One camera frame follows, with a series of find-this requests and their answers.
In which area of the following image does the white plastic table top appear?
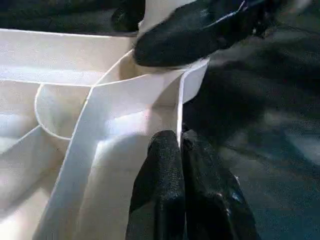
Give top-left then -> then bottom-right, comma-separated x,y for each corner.
0,27 -> 211,240

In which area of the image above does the glossy black mat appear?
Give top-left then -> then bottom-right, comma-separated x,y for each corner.
0,0 -> 320,240

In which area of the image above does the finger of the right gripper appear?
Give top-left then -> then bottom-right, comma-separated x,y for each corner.
111,0 -> 147,33
132,0 -> 275,68

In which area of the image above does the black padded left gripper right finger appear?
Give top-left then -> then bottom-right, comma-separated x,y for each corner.
181,130 -> 260,240

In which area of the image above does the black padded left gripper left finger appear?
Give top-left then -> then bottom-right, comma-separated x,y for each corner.
125,130 -> 187,240

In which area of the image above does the white plastic table leg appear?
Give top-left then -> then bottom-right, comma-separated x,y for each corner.
139,0 -> 197,32

